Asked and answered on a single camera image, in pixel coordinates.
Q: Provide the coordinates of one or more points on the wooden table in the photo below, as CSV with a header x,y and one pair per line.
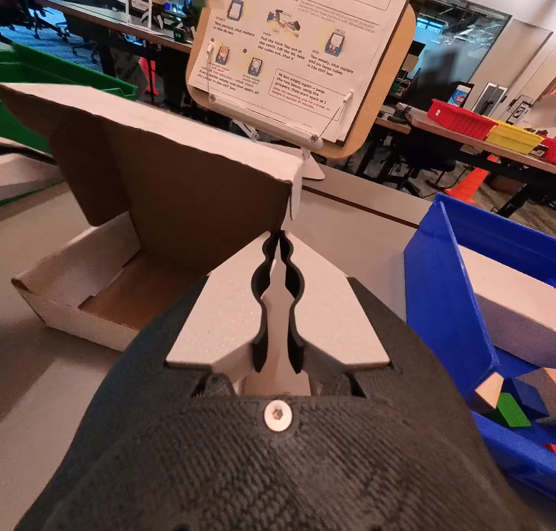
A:
x,y
417,116

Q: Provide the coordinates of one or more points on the yellow plastic bin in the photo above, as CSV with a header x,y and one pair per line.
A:
x,y
514,138

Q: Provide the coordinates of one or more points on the instruction sheet on stand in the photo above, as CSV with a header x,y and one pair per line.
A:
x,y
382,105

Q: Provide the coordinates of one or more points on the long dark desk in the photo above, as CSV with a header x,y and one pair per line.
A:
x,y
87,16

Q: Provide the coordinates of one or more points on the framed picture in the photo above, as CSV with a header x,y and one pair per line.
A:
x,y
491,99

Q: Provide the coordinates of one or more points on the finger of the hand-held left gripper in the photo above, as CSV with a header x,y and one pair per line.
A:
x,y
21,175

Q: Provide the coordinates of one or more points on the green plastic bin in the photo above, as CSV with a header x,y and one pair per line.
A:
x,y
43,68

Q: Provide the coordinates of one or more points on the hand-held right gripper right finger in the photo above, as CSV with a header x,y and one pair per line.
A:
x,y
339,322

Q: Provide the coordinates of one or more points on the red plastic bin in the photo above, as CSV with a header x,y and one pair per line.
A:
x,y
460,118
549,149

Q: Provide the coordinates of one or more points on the black office chair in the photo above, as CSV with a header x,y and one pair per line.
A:
x,y
21,1

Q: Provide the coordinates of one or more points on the blue plastic bin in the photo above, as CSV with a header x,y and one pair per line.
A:
x,y
438,287

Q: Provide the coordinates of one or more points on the green cube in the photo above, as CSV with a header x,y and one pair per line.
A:
x,y
510,411

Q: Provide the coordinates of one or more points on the printed instruction sheet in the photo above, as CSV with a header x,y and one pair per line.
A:
x,y
356,31

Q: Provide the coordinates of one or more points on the white cardboard mailer box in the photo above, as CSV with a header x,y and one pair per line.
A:
x,y
182,183
512,314

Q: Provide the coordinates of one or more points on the small digital timer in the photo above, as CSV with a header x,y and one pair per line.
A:
x,y
179,34

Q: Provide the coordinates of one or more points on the wipes canister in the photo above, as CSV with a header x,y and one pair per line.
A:
x,y
461,96

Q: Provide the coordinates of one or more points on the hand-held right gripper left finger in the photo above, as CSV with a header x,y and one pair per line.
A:
x,y
217,318

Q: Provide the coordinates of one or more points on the blue cube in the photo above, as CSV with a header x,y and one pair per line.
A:
x,y
527,398

